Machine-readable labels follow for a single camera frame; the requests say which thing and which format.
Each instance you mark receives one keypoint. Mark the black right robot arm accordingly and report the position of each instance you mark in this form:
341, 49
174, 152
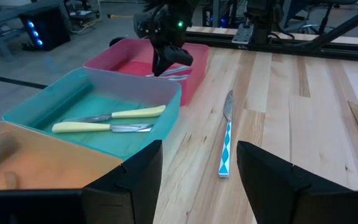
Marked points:
263, 18

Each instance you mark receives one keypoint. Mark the teal translucent plastic bin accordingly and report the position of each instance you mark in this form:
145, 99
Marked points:
42, 102

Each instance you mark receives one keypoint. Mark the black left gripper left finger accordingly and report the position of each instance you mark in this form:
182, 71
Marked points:
129, 193

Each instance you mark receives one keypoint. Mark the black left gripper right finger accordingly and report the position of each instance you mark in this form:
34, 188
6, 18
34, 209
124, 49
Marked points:
275, 193

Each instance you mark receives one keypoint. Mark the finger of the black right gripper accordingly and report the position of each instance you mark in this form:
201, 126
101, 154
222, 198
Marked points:
162, 62

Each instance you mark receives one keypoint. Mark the pink translucent plastic bin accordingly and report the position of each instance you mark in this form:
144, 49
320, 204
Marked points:
126, 56

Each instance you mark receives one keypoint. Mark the orange translucent plastic bin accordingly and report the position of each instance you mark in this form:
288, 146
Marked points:
48, 161

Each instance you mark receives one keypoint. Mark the black computer tower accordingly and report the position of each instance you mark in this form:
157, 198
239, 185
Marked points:
48, 28

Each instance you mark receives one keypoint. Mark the black aluminium table frame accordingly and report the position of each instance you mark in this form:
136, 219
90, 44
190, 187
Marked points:
291, 49

